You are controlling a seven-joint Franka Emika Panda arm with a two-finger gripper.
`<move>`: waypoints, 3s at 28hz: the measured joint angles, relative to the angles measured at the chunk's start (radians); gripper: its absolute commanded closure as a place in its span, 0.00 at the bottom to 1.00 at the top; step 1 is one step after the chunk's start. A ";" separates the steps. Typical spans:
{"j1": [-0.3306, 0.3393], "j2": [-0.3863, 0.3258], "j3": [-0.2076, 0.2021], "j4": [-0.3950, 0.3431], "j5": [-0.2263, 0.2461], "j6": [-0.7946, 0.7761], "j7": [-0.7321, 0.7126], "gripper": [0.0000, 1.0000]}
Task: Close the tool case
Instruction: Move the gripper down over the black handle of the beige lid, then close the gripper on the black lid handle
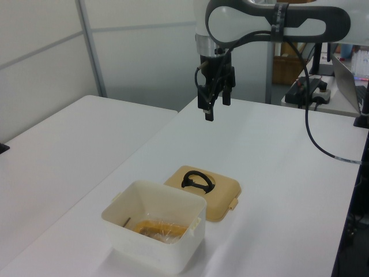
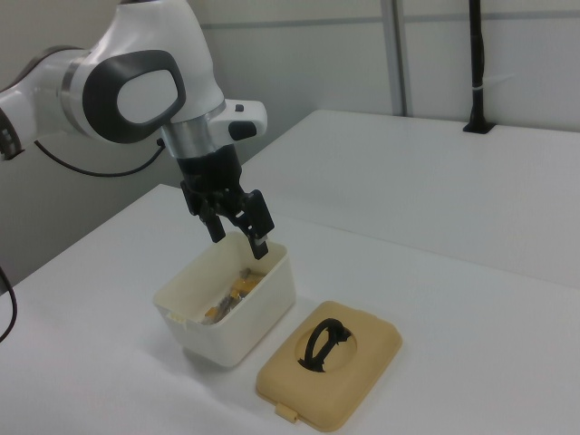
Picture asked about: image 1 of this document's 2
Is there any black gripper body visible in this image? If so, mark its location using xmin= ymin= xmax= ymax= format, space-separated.
xmin=198 ymin=53 xmax=236 ymax=91

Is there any tan lid with black handle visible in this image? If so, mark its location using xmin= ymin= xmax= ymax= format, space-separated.
xmin=163 ymin=164 xmax=243 ymax=224

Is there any plastic-wrapped yellow tool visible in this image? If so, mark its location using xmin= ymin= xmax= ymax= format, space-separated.
xmin=133 ymin=219 xmax=189 ymax=245

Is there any white plastic tool case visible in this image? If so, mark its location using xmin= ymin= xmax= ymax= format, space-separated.
xmin=100 ymin=180 xmax=207 ymax=275

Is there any black power strip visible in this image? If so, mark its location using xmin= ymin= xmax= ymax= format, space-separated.
xmin=284 ymin=76 xmax=321 ymax=110

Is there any grey emergency stop button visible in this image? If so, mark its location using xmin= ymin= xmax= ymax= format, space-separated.
xmin=312 ymin=81 xmax=332 ymax=105

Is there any silver laptop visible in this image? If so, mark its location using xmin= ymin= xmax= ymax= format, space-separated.
xmin=330 ymin=51 xmax=369 ymax=115

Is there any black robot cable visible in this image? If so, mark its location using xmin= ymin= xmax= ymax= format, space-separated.
xmin=194 ymin=29 xmax=363 ymax=165

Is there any grey partition post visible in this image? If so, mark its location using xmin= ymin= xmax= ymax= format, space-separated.
xmin=77 ymin=0 xmax=108 ymax=98

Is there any black mounting post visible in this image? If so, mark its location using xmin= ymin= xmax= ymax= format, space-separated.
xmin=353 ymin=83 xmax=369 ymax=129

